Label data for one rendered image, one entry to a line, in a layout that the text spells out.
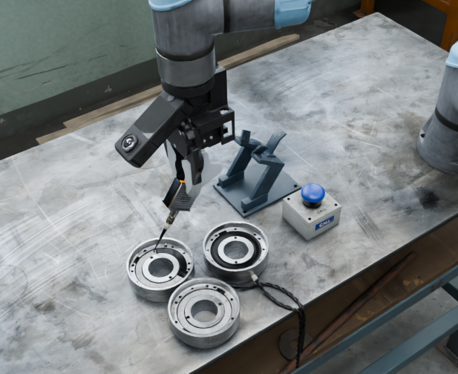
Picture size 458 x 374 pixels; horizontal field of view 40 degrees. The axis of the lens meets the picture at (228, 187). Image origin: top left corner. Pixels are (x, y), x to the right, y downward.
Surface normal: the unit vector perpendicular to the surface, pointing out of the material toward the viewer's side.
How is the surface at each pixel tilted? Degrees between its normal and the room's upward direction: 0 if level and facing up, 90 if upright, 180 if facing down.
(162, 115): 32
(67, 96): 89
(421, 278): 0
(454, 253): 0
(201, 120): 0
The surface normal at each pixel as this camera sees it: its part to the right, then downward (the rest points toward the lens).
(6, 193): -0.03, -0.72
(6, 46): 0.55, 0.57
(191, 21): 0.17, 0.69
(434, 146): -0.82, 0.15
